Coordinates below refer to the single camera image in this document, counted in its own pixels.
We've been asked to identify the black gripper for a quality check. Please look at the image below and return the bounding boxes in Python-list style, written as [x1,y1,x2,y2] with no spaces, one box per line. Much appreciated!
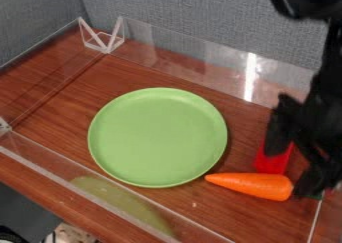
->
[263,76,342,197]

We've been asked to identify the orange toy carrot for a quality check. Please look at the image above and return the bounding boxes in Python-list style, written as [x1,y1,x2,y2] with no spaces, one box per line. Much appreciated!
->
[204,173,293,202]

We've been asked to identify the clear acrylic corner bracket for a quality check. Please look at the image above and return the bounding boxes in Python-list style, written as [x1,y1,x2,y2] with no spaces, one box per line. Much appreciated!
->
[77,16,125,54]

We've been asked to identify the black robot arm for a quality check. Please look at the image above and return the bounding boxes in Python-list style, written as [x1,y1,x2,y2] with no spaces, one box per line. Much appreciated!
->
[263,0,342,196]

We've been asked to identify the green round plate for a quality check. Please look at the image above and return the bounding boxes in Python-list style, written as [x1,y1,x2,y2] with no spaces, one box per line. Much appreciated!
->
[86,88,228,188]

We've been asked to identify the clear acrylic barrier wall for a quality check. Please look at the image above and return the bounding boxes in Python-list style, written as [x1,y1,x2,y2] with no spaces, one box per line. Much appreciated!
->
[0,15,342,243]

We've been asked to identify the red plastic block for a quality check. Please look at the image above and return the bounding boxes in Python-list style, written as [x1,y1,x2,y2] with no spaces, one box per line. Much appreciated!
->
[253,144,293,174]

